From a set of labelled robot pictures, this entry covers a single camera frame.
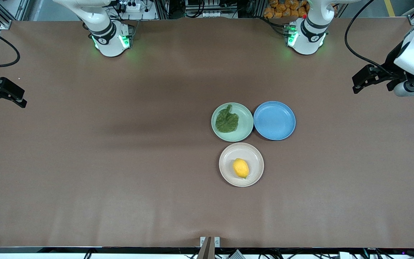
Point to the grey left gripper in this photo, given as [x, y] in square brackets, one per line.
[392, 69]

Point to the green lettuce leaf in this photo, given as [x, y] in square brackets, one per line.
[226, 120]

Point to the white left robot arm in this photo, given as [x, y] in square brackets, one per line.
[309, 39]

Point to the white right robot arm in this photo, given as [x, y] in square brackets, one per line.
[110, 43]

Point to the yellow lemon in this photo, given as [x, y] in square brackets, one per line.
[241, 168]

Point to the blue plate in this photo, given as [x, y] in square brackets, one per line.
[274, 120]

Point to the bag of orange items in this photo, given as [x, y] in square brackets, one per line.
[286, 9]

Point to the pale green plate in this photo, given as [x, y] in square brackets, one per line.
[245, 126]

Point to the beige plate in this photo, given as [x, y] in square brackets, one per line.
[228, 158]

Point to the black table edge rail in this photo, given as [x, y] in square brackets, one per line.
[84, 249]

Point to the camera mount post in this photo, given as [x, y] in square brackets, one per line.
[207, 251]

